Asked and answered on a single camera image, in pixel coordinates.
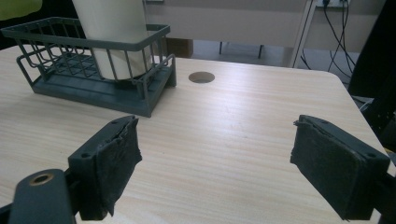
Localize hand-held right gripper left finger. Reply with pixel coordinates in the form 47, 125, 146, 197
67, 115, 144, 221

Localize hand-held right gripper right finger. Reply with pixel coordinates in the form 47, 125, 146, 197
290, 114, 391, 221

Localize dark green wire rack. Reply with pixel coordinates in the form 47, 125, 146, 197
0, 16, 177, 119

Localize white tumbler with clear lid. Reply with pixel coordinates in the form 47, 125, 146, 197
71, 0, 154, 82

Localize black curtain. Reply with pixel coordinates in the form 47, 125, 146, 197
346, 0, 396, 154
0, 0, 79, 51

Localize brown wooden box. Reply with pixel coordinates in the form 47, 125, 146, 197
163, 36, 194, 60

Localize beige background desk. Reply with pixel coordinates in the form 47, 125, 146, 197
144, 0, 389, 69

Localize round table cable hole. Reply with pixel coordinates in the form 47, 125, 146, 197
188, 71, 216, 85

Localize black power cable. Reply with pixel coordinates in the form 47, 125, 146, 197
328, 2, 358, 68
321, 3, 356, 78

